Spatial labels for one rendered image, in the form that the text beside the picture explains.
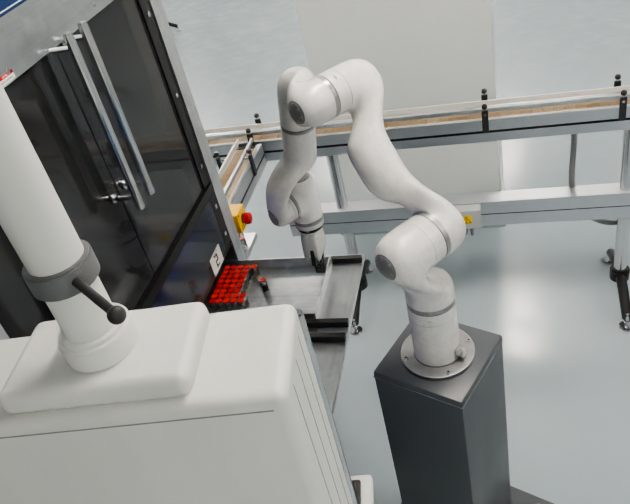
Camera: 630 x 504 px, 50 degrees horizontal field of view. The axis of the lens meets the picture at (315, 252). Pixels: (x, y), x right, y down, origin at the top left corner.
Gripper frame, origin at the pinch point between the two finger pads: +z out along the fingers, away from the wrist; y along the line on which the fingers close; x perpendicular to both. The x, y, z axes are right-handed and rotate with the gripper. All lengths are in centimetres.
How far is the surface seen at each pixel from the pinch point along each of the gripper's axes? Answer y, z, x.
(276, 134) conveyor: -88, 0, -35
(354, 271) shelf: -2.2, 4.4, 9.5
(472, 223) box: -79, 44, 42
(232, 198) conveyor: -40, -1, -40
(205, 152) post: -8.6, -37.0, -29.0
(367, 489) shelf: 67, 11, 21
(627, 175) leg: -86, 30, 101
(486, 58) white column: -143, 1, 50
